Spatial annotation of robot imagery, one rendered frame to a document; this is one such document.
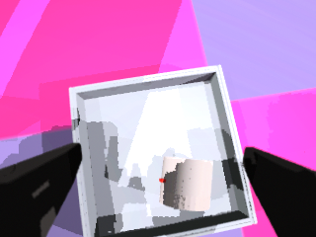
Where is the white cylinder with slot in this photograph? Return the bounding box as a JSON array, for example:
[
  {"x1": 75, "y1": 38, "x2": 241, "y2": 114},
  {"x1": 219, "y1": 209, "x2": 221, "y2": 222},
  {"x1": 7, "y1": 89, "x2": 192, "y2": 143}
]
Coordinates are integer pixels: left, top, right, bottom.
[{"x1": 159, "y1": 156, "x2": 212, "y2": 211}]

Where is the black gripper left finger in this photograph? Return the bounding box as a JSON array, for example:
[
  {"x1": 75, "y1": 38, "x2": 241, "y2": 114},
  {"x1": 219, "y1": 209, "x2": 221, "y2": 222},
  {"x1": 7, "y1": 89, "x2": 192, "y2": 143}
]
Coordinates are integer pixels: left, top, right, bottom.
[{"x1": 0, "y1": 143, "x2": 82, "y2": 237}]

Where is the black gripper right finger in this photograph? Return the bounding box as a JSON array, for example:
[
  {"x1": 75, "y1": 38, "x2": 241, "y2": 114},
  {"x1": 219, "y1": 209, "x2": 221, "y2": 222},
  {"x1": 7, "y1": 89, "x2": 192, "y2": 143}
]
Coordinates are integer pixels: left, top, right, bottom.
[{"x1": 242, "y1": 146, "x2": 316, "y2": 237}]

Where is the white square tray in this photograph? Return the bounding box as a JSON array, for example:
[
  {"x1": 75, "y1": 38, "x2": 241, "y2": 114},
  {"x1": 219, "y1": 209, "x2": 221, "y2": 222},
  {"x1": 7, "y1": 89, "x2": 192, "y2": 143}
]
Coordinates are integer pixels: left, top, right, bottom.
[{"x1": 69, "y1": 65, "x2": 258, "y2": 237}]

